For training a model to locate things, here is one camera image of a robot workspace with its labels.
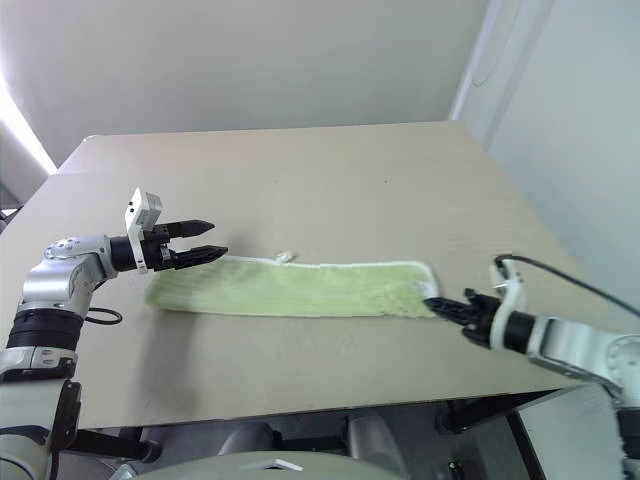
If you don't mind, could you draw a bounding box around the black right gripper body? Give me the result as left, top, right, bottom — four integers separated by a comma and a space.
460, 288, 502, 350

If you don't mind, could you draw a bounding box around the light green towel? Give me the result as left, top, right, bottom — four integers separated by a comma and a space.
143, 251, 442, 320

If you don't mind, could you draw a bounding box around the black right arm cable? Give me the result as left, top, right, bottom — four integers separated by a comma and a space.
493, 255, 640, 318

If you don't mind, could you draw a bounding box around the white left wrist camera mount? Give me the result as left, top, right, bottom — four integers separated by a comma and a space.
123, 187, 164, 274

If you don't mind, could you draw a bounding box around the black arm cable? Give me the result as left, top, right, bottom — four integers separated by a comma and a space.
81, 308, 124, 327
493, 255, 640, 318

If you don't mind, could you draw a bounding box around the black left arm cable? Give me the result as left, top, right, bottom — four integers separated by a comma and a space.
81, 308, 124, 327

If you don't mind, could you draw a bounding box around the black table frame bar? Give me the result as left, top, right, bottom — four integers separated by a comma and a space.
73, 425, 162, 464

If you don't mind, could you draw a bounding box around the grey robot torso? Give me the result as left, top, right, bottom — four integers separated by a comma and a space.
113, 448, 419, 480

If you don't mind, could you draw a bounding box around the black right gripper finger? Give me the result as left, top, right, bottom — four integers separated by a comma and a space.
423, 296, 471, 314
430, 305, 472, 327

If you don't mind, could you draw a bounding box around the white panel under table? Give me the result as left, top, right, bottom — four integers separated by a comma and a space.
516, 383, 627, 480

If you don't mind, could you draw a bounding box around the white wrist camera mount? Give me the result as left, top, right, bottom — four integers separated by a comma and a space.
488, 256, 527, 351
123, 187, 164, 274

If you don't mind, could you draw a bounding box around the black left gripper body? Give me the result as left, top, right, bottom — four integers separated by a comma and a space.
141, 224, 175, 272

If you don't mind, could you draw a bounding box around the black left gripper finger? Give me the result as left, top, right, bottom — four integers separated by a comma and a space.
166, 218, 217, 240
171, 245, 230, 270

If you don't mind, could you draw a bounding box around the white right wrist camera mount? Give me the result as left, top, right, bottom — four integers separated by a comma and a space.
488, 256, 527, 351

